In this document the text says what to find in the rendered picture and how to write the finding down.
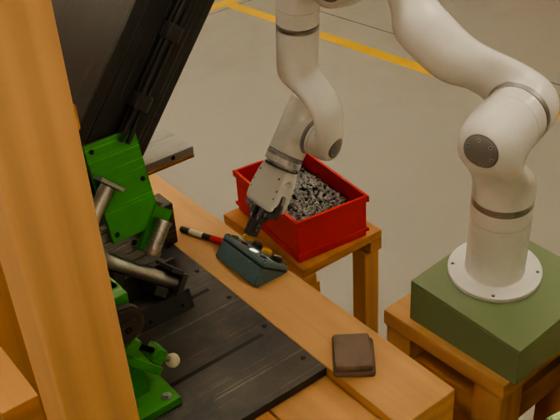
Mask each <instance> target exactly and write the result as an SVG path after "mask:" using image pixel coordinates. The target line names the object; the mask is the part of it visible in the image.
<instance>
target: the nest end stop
mask: <svg viewBox="0 0 560 420"><path fill-rule="evenodd" d="M169 273H171V274H174V275H177V276H178V279H179V281H178V285H177V287H176V288H174V289H171V288H168V287H167V288H168V291H169V292H170V293H173V294H175V296H176V297H179V298H180V297H181V296H182V293H183V289H184V287H185V284H186V281H187V280H188V275H187V274H186V273H184V275H183V276H182V275H179V274H176V273H174V272H170V271H169Z"/></svg>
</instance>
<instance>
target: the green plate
mask: <svg viewBox="0 0 560 420"><path fill-rule="evenodd" d="M131 130H132V128H131V129H129V130H128V133H127V136H126V137H125V139H124V141H123V142H119V139H120V137H121V135H122V132H120V133H114V134H112V135H109V136H107V137H103V138H101V139H98V140H96V141H94V142H90V143H88V144H85V145H82V150H83V155H84V158H85V162H86V164H87V170H88V172H89V175H90V178H91V180H92V185H93V188H94V191H95V193H96V192H97V190H98V187H99V185H100V182H99V181H98V180H96V179H94V178H93V176H94V175H97V176H99V177H102V178H105V179H107V180H109V181H111V182H113V183H116V184H117V185H119V186H121V187H123V188H125V191H124V192H122V191H119V190H117V189H116V190H114V192H113V194H112V196H111V199H110V201H109V203H108V205H107V207H106V209H105V211H104V214H103V215H102V216H103V219H104V222H105V225H106V228H107V232H108V235H109V238H110V241H111V243H112V244H115V243H118V242H121V241H122V240H124V239H126V238H130V237H131V236H133V235H135V234H138V233H140V232H142V231H145V229H146V227H147V225H148V221H149V218H150V216H151V214H152V211H153V207H154V205H155V204H156V201H155V197H154V195H153V190H152V186H151V183H150V180H149V177H148V172H147V169H146V166H145V163H144V160H143V155H142V152H141V149H140V146H139V143H138V138H137V135H136V133H135V134H134V136H133V138H132V141H131V143H130V145H128V144H126V141H127V139H128V136H129V134H130V132H131Z"/></svg>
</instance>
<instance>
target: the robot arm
mask: <svg viewBox="0 0 560 420"><path fill-rule="evenodd" d="M359 1H361V0H275V14H276V50H277V73H278V76H279V77H280V79H281V81H282V82H283V83H284V84H285V85H286V86H287V87H289V88H290V89H291V90H292V91H293V92H294V94H292V95H291V97H290V99H289V101H288V103H287V106H286V108H285V110H284V113H283V115H282V118H281V120H280V122H279V124H278V126H277V129H276V132H275V133H274V135H273V137H272V141H271V142H270V145H269V147H268V149H267V152H266V154H265V157H266V159H265V160H263V162H262V163H261V165H260V167H259V168H258V170H257V171H256V173H255V175H254V177H253V179H252V181H251V183H250V185H249V187H248V190H247V199H246V203H247V204H248V206H249V207H250V212H249V216H250V218H249V220H248V222H247V225H246V227H245V229H244V231H243V232H244V233H246V234H247V235H248V236H252V237H257V236H258V234H259V232H260V230H261V227H262V225H263V223H265V222H266V221H267V220H269V219H272V220H278V215H283V214H284V213H285V212H286V210H287V208H288V204H289V202H290V200H291V197H292V195H293V190H294V188H295V184H296V181H297V175H295V173H296V172H295V171H294V170H297V171H299V169H300V168H301V166H302V163H303V160H304V158H305V156H306V154H307V153H308V154H310V155H312V156H314V157H315V158H318V159H321V160H323V161H330V160H333V159H334V158H335V157H336V156H337V155H338V154H339V152H340V150H341V147H342V144H343V109H342V105H341V103H340V100H339V97H338V95H337V93H336V91H335V90H334V88H333V86H332V84H331V83H330V82H329V81H328V79H327V78H326V77H325V75H324V74H323V72H322V71H321V69H320V67H319V66H318V49H319V28H320V6H322V7H323V8H328V9H336V8H345V7H347V6H350V5H353V4H354V3H357V2H359ZM387 1H388V4H389V7H390V9H391V15H392V31H393V33H394V36H395V38H396V39H397V40H398V42H399V43H400V44H401V45H402V47H403V48H404V49H405V50H406V51H407V52H408V53H409V54H410V55H411V56H412V57H413V58H414V59H415V60H416V61H417V62H418V63H419V64H420V65H421V66H422V67H423V68H424V69H425V70H427V71H428V72H429V73H431V74H432V75H433V76H434V77H435V78H437V79H439V80H441V81H443V82H445V83H448V84H452V85H455V86H459V87H462V88H466V89H468V90H470V91H472V92H474V93H476V94H477V95H478V96H480V97H481V98H482V99H484V101H483V102H482V103H481V104H480V105H479V106H478V107H477V108H476V109H475V110H474V111H473V112H472V113H471V114H470V115H469V116H468V118H467V119H466V121H465V122H464V124H463V125H462V129H461V132H460V134H459V138H458V143H457V150H458V155H459V157H460V159H461V161H462V162H463V164H464V165H465V166H466V167H467V169H468V170H469V172H470V173H471V174H472V191H471V202H470V211H469V221H468V230H467V242H465V243H464V244H462V245H461V246H459V247H457V248H456V249H455V250H454V251H453V252H452V254H451V255H450V257H449V259H448V263H447V272H448V276H449V277H450V280H451V281H452V283H453V284H454V285H455V286H456V287H457V288H458V289H459V290H460V291H462V292H463V293H465V294H467V295H468V296H470V297H472V298H476V299H478V300H481V301H484V302H488V303H512V302H516V301H519V300H522V299H524V298H527V297H528V296H530V295H531V294H533V293H534V292H535V291H536V290H537V289H538V287H539V285H540V284H541V281H542V277H543V269H542V266H541V263H540V262H539V260H538V259H537V257H536V256H535V255H534V254H533V253H532V252H530V251H529V250H528V245H529V239H530V233H531V227H532V221H533V210H534V204H535V198H536V192H537V180H536V177H535V175H534V173H533V171H532V170H531V168H530V167H529V166H528V165H527V164H525V162H526V159H527V156H528V154H529V152H530V151H531V149H532V148H533V147H534V146H535V145H536V144H537V142H538V141H539V140H540V139H541V138H542V137H543V136H544V135H545V134H546V132H547V131H548V130H549V129H550V128H551V127H552V126H553V124H554V123H555V121H556V120H557V118H558V114H559V109H560V102H559V96H558V93H557V91H556V89H555V88H554V86H553V85H552V84H551V83H550V82H549V81H548V80H547V79H546V78H545V77H544V76H543V75H542V74H541V73H539V72H537V71H536V70H534V69H533V68H531V67H529V66H527V65H526V64H524V63H522V62H519V61H518V60H516V59H514V58H512V57H509V56H507V55H505V54H503V53H500V52H498V51H496V50H494V49H492V48H490V47H488V46H486V45H484V44H482V43H481V42H479V41H478V40H477V39H476V38H474V37H473V36H472V35H470V34H469V33H468V32H467V31H466V30H465V29H464V28H463V27H462V26H461V25H460V24H459V23H458V22H457V21H456V20H455V19H454V18H453V16H452V15H451V14H450V13H449V12H448V11H447V10H446V9H445V8H444V7H443V6H442V5H441V4H440V2H439V1H438V0H387Z"/></svg>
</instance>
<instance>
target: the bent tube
mask: <svg viewBox="0 0 560 420"><path fill-rule="evenodd" d="M93 178H94V179H96V180H98V181H99V182H100V185H99V187H98V189H97V192H96V194H95V196H94V198H93V202H94V206H95V210H96V214H97V221H98V226H99V223H100V221H101V218H102V216H103V214H104V211H105V209H106V207H107V205H108V203H109V201H110V199H111V196H112V195H113V192H114V190H116V189H117V190H119V191H122V192H124V191H125V188H124V187H121V186H119V185H117V184H116V183H114V182H111V181H109V180H107V179H105V178H103V177H99V176H97V175H94V176H93ZM104 253H105V258H106V262H107V269H108V270H109V271H113V272H115V273H121V274H123V275H126V276H129V277H132V278H137V279H140V280H143V281H146V282H149V283H154V284H157V285H160V286H163V287H166V288H171V289H174V288H176V287H177V285H178V281H179V279H178V276H177V275H174V274H171V273H168V272H164V271H161V270H157V269H155V268H152V267H147V266H144V265H142V264H139V263H136V262H131V261H128V260H126V259H122V258H120V257H115V256H113V255H111V254H110V253H108V252H107V251H106V250H105V249H104Z"/></svg>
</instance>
